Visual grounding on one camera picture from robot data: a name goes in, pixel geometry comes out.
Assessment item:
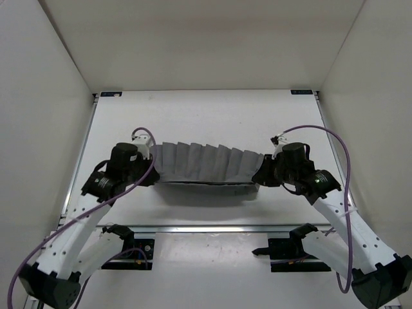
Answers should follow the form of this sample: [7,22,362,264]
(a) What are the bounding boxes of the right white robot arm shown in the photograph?
[252,142,411,308]

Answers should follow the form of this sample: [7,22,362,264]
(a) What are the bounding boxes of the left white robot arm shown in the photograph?
[17,142,160,308]

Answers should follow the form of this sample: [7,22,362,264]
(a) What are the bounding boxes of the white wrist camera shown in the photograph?
[270,133,288,159]
[132,134,153,159]

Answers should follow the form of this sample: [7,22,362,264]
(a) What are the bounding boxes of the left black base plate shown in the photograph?
[101,234,155,271]

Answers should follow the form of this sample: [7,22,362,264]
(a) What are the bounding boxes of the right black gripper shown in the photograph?
[253,154,297,187]

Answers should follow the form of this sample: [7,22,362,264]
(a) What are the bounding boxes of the right blue label sticker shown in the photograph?
[290,89,313,95]

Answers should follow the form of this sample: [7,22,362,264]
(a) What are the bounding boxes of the left blue label sticker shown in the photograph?
[100,91,122,97]

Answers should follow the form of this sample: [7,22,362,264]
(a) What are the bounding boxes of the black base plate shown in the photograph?
[252,238,332,273]
[101,234,155,271]

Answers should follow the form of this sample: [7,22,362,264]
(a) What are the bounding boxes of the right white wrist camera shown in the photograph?
[270,133,288,159]

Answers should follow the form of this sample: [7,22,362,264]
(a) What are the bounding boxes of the aluminium table rail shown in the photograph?
[130,225,299,234]

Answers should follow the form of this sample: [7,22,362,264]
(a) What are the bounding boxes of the grey pleated skirt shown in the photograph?
[154,142,263,200]

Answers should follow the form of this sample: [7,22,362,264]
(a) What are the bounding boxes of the blue label sticker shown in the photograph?
[290,89,313,95]
[100,91,122,97]

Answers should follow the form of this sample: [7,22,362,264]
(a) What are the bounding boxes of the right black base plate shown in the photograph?
[252,238,332,273]

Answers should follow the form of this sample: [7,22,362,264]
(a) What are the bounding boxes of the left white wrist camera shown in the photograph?
[132,134,153,159]

